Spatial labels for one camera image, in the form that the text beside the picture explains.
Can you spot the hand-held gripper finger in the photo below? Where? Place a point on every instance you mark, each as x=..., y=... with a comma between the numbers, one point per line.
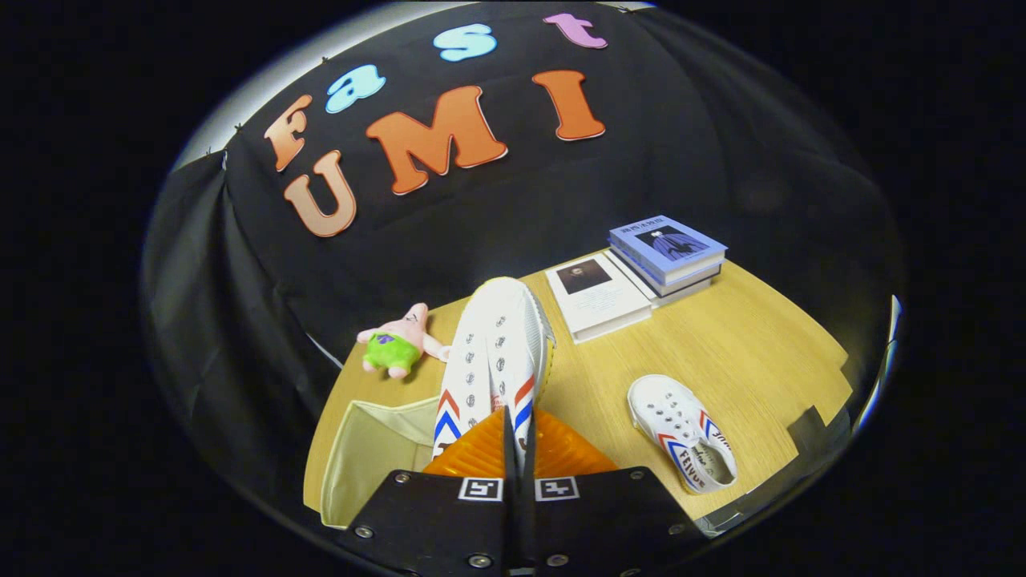
x=510, y=521
x=529, y=521

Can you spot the beige fabric storage box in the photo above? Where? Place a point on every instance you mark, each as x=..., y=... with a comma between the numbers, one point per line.
x=369, y=457

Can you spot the white striped canvas shoe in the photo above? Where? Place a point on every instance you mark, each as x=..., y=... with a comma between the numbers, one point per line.
x=497, y=336
x=673, y=417

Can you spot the pink star plush toy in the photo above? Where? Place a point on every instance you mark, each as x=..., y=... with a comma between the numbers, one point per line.
x=401, y=336

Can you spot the white portrait cover book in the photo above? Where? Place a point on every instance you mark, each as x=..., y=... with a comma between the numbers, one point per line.
x=601, y=300

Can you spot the dark edged book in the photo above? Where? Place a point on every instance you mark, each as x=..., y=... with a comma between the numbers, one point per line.
x=689, y=280

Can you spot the black table clamp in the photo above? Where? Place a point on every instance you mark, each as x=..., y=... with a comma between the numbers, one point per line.
x=808, y=433

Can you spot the blue cover book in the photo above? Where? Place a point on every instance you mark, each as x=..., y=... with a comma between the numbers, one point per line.
x=665, y=240

